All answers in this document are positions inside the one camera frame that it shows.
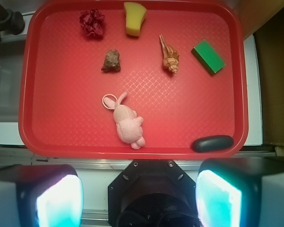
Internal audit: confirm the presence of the grey toy faucet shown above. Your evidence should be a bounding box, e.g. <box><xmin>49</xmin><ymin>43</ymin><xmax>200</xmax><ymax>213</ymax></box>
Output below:
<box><xmin>0</xmin><ymin>4</ymin><xmax>25</xmax><ymax>42</ymax></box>

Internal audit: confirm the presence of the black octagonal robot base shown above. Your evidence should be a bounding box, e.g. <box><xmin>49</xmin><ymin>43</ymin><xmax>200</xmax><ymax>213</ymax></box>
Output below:
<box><xmin>107</xmin><ymin>160</ymin><xmax>201</xmax><ymax>227</ymax></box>

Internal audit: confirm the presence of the yellow sponge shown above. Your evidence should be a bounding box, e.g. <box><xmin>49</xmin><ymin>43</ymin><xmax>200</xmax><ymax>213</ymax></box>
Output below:
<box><xmin>124</xmin><ymin>2</ymin><xmax>147</xmax><ymax>37</ymax></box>

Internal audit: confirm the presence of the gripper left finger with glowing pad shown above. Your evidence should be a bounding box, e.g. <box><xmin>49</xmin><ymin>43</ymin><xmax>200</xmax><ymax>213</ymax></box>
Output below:
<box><xmin>0</xmin><ymin>164</ymin><xmax>83</xmax><ymax>227</ymax></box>

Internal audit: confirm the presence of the brown cardboard panel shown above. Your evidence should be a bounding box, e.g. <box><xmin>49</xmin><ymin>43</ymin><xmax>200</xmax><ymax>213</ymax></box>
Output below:
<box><xmin>234</xmin><ymin>0</ymin><xmax>284</xmax><ymax>147</ymax></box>

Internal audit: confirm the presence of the brown spiral seashell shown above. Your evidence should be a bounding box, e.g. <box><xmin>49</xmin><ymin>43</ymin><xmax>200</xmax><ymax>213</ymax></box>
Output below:
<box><xmin>159</xmin><ymin>34</ymin><xmax>179</xmax><ymax>74</ymax></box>

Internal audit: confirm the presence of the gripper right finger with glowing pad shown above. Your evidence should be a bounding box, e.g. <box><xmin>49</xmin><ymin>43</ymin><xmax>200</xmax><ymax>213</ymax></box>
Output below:
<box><xmin>195</xmin><ymin>157</ymin><xmax>284</xmax><ymax>227</ymax></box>

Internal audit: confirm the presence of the dark plastic pickle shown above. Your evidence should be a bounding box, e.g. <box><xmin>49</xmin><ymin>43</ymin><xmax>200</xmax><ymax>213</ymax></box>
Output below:
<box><xmin>191</xmin><ymin>135</ymin><xmax>234</xmax><ymax>153</ymax></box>

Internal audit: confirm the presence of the crumpled red scrunchie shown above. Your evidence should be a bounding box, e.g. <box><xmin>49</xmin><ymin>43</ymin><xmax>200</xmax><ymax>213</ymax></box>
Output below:
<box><xmin>79</xmin><ymin>9</ymin><xmax>105</xmax><ymax>38</ymax></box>

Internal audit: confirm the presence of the red plastic tray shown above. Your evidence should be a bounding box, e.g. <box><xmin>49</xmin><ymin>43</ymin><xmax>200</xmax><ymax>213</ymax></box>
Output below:
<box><xmin>19</xmin><ymin>0</ymin><xmax>248</xmax><ymax>160</ymax></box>

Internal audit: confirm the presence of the green rectangular block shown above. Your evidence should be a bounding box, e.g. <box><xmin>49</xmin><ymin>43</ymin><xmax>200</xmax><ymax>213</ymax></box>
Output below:
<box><xmin>191</xmin><ymin>40</ymin><xmax>226</xmax><ymax>75</ymax></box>

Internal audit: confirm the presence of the grey toy sink basin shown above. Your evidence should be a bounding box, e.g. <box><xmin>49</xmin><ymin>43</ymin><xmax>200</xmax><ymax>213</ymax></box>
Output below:
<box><xmin>0</xmin><ymin>36</ymin><xmax>26</xmax><ymax>122</ymax></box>

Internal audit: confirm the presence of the brown rock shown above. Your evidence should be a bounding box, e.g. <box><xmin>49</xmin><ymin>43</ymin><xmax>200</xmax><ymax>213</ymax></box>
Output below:
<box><xmin>101</xmin><ymin>50</ymin><xmax>121</xmax><ymax>72</ymax></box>

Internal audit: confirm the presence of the pink plush bunny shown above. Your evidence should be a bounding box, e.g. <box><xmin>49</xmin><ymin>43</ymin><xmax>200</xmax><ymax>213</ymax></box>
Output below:
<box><xmin>102</xmin><ymin>91</ymin><xmax>146</xmax><ymax>150</ymax></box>

